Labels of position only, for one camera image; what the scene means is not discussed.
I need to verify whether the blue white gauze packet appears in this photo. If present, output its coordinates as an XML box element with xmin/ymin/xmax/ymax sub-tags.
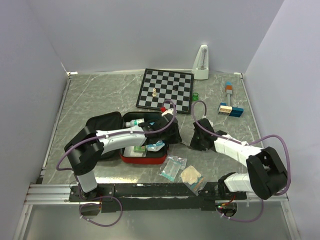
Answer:
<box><xmin>146</xmin><ymin>140</ymin><xmax>165</xmax><ymax>152</ymax></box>

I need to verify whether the black red medicine kit case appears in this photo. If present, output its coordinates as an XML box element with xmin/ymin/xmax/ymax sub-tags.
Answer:
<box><xmin>63</xmin><ymin>111</ymin><xmax>169</xmax><ymax>165</ymax></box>

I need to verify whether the green small box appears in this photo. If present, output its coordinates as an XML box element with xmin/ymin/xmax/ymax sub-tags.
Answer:
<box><xmin>133</xmin><ymin>146</ymin><xmax>147</xmax><ymax>153</ymax></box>

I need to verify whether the white medicine bottle green label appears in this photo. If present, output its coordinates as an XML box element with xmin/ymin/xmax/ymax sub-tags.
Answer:
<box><xmin>125</xmin><ymin>118</ymin><xmax>145</xmax><ymax>128</ymax></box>

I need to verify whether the white gauze pad bag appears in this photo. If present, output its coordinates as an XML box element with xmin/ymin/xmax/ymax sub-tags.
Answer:
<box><xmin>123</xmin><ymin>146</ymin><xmax>147</xmax><ymax>158</ymax></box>

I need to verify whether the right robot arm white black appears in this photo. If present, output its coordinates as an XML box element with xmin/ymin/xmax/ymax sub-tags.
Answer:
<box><xmin>190</xmin><ymin>118</ymin><xmax>289</xmax><ymax>200</ymax></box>

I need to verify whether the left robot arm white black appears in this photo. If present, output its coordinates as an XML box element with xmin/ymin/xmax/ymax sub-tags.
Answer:
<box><xmin>63</xmin><ymin>113</ymin><xmax>181</xmax><ymax>201</ymax></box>

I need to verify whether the teal swab zip bag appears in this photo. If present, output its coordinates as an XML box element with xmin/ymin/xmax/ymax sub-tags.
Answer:
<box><xmin>159</xmin><ymin>155</ymin><xmax>188</xmax><ymax>182</ymax></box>

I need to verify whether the beige gloves plastic bag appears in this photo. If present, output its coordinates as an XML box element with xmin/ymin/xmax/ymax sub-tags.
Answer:
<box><xmin>180</xmin><ymin>165</ymin><xmax>207</xmax><ymax>196</ymax></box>

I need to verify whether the white chess pawn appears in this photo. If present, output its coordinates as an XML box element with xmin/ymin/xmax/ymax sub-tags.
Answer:
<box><xmin>152</xmin><ymin>88</ymin><xmax>157</xmax><ymax>98</ymax></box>

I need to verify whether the blue white brick block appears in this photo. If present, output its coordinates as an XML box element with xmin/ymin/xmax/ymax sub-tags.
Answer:
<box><xmin>217</xmin><ymin>102</ymin><xmax>244</xmax><ymax>118</ymax></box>

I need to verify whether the black white chessboard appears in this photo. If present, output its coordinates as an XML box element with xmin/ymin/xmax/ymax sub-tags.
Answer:
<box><xmin>135</xmin><ymin>68</ymin><xmax>194</xmax><ymax>115</ymax></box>

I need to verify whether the blue orange grey brick stick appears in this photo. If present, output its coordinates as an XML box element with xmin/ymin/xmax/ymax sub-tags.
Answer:
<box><xmin>225</xmin><ymin>81</ymin><xmax>233</xmax><ymax>106</ymax></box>

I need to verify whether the white metronome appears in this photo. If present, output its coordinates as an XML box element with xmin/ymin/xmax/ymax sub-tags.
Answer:
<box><xmin>191</xmin><ymin>45</ymin><xmax>209</xmax><ymax>80</ymax></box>

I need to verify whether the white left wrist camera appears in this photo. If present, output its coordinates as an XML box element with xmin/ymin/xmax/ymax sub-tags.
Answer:
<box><xmin>160</xmin><ymin>106</ymin><xmax>175</xmax><ymax>117</ymax></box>

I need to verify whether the aluminium rail frame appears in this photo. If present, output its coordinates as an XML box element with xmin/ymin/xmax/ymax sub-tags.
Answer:
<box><xmin>24</xmin><ymin>184</ymin><xmax>289</xmax><ymax>205</ymax></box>

